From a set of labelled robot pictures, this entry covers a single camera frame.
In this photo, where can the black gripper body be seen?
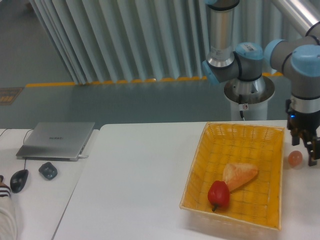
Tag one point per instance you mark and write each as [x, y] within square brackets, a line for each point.
[300, 123]

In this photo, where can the red bell pepper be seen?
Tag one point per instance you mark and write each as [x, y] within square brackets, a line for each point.
[219, 195]

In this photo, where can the black computer mouse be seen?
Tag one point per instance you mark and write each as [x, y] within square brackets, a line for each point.
[18, 180]

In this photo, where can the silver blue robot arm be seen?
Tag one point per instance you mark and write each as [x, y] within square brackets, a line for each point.
[240, 68]

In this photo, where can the white striped sleeve forearm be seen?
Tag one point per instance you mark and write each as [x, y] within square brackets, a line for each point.
[8, 223]

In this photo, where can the yellow woven basket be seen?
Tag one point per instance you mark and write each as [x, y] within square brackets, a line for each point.
[257, 202]

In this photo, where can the person's hand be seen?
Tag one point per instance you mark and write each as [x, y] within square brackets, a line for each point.
[1, 181]

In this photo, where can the brown egg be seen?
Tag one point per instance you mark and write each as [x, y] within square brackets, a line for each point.
[295, 158]

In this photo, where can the triangular bread pastry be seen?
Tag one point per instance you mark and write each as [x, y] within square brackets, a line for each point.
[236, 175]

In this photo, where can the white usb plug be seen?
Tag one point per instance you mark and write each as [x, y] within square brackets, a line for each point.
[83, 156]

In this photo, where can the silver closed laptop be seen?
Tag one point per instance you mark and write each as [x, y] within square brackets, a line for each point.
[56, 141]

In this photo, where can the dark grey small case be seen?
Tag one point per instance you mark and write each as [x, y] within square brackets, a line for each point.
[48, 171]

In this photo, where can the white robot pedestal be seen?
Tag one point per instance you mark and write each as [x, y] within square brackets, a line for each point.
[249, 99]

